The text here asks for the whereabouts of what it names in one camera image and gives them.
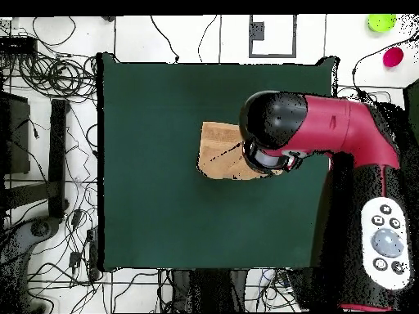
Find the black box device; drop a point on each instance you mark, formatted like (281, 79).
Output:
(18, 45)

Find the black flat panel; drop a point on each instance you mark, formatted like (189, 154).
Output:
(16, 137)

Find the grey rectangular floor frame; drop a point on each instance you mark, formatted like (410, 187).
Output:
(250, 39)

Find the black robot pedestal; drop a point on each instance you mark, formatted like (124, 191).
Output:
(209, 291)

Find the dark green table cloth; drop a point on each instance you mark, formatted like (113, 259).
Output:
(147, 212)

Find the tan terry towel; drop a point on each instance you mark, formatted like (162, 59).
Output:
(219, 153)

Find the spare dark green cloth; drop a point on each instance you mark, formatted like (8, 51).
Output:
(414, 111)

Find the lime green bowl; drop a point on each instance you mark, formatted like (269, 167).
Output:
(381, 22)

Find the pink bowl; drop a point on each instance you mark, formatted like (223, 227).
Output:
(392, 57)

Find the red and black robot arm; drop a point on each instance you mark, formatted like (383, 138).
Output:
(327, 127)

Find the black stand bar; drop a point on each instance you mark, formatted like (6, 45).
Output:
(58, 157)

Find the grey round base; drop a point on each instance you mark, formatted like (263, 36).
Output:
(39, 229)

